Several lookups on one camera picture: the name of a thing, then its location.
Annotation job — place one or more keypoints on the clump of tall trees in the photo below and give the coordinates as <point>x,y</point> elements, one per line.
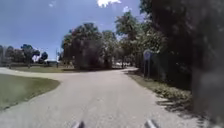
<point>86,46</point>

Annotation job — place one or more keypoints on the sign on post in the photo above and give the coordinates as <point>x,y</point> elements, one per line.
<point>147,55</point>

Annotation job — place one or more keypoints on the dense wood of dark trees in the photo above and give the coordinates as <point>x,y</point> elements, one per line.
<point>186,43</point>

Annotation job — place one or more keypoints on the green grass field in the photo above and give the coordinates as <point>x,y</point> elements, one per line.
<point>20,88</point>

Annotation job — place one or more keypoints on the grass strip beyond path branch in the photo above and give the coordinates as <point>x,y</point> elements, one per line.
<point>43,69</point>

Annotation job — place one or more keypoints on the robot's own part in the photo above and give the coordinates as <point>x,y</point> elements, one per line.
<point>150,124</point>
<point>78,125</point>

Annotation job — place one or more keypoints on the grass verge with dry patches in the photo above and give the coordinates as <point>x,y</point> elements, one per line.
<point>170,91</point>

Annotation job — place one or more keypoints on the grey paved path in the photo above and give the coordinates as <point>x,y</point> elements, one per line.
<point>103,100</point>

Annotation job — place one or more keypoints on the distant row of trees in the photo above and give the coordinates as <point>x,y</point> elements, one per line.
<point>25,53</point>

